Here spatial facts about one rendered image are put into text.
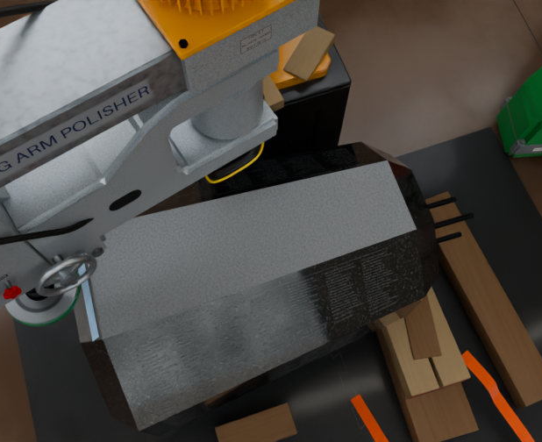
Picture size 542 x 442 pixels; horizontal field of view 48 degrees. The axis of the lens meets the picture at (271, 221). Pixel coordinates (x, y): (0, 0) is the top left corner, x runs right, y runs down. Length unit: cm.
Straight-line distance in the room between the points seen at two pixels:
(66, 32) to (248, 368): 119
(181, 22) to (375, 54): 228
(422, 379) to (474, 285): 51
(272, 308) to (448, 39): 205
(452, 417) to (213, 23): 190
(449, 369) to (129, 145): 163
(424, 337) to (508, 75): 154
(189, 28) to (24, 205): 54
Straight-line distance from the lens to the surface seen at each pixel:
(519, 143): 304
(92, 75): 111
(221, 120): 143
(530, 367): 273
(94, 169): 135
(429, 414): 256
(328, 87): 227
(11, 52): 119
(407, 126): 311
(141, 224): 191
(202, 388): 197
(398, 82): 324
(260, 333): 189
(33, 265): 149
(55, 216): 137
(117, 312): 184
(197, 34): 110
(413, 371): 246
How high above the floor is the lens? 261
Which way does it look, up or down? 68 degrees down
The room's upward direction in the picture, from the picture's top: straight up
